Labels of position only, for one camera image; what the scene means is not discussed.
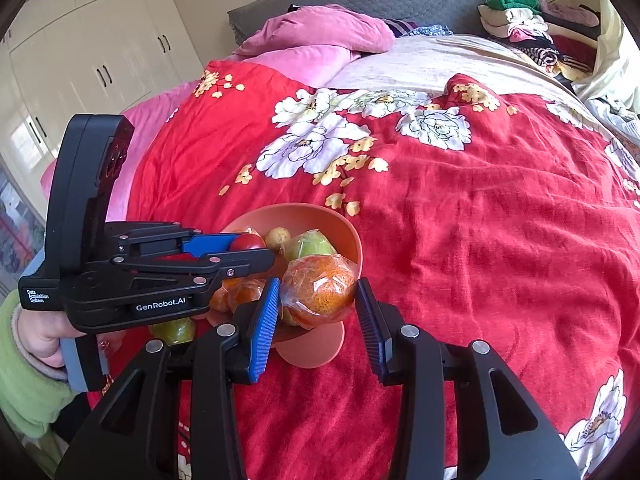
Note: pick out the large plastic-wrapped green fruit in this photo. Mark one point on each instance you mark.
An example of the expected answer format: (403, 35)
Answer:
(310, 246)

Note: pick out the pink quilt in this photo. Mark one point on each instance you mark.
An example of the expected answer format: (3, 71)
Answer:
(310, 40)

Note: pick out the terracotta plastic fruit bowl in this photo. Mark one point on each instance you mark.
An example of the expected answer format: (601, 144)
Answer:
(312, 350)

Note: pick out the dark patterned cloth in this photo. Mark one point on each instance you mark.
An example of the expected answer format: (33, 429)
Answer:
(415, 27)

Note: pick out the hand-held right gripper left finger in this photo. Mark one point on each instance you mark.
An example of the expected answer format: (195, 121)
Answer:
(264, 330)

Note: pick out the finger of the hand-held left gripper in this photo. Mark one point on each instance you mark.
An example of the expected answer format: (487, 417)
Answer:
(207, 244)
(240, 262)

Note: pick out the white cloth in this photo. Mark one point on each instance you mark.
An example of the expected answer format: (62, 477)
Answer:
(612, 80)

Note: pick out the round plastic-wrapped green fruit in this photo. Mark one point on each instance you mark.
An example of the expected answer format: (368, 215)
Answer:
(172, 331)

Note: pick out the small plastic-wrapped orange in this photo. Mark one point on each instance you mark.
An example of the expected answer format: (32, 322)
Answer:
(248, 294)

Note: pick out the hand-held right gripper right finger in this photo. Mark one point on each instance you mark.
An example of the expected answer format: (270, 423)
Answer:
(372, 330)

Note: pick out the person's left hand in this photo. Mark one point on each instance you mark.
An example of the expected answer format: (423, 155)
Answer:
(42, 335)

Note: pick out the small brown longan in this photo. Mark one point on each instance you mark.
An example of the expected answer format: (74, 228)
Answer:
(276, 237)

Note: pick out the beige bed sheet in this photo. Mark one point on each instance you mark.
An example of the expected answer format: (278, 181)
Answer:
(425, 65)

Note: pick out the person's left forearm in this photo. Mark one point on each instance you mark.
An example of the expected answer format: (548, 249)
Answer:
(25, 400)

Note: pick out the cream wardrobe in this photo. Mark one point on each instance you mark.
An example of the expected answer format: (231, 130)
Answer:
(100, 50)

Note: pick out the pile of folded clothes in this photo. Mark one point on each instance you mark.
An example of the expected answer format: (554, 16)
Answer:
(525, 25)

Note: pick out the red floral blanket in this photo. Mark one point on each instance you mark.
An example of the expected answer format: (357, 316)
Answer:
(475, 240)

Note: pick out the red tomato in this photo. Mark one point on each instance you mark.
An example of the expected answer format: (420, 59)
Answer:
(248, 243)

